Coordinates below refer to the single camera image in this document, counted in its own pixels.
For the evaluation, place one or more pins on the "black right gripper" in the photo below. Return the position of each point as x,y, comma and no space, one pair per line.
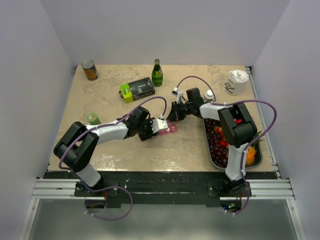
174,115

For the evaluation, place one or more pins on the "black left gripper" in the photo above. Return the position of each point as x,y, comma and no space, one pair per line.
150,134

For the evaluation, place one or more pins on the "pink weekly pill organizer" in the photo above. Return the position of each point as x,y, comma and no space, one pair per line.
172,128

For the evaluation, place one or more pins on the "green pill bottle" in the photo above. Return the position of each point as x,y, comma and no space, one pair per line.
93,119

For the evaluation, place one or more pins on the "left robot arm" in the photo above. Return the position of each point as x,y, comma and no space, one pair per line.
76,147

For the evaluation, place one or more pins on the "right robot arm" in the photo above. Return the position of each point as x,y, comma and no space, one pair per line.
238,127

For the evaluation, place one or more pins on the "white supplement bottle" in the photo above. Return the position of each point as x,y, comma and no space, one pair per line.
208,96

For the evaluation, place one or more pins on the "black green razor box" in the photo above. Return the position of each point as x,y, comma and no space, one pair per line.
136,90

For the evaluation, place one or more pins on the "green glass bottle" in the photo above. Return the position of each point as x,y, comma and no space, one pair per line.
157,74

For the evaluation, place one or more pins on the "grey fruit tray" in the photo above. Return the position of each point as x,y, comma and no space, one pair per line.
258,157

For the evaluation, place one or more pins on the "dark red grapes bunch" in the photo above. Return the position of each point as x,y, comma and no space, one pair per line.
219,154

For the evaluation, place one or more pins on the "white paper bag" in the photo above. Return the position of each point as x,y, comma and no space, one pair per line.
236,82

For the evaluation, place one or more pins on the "yellow dragon fruit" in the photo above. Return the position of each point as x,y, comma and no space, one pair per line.
252,151

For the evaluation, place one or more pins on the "orange labelled tin can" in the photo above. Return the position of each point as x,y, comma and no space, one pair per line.
89,69

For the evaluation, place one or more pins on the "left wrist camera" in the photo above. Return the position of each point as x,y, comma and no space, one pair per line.
159,125

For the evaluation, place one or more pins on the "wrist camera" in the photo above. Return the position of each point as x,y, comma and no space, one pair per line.
178,94
159,125

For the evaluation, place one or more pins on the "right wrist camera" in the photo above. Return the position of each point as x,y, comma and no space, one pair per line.
178,94

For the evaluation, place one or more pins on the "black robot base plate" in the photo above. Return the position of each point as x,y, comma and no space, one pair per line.
119,188

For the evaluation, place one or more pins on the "aluminium frame rail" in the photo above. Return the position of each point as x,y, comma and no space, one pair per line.
260,186

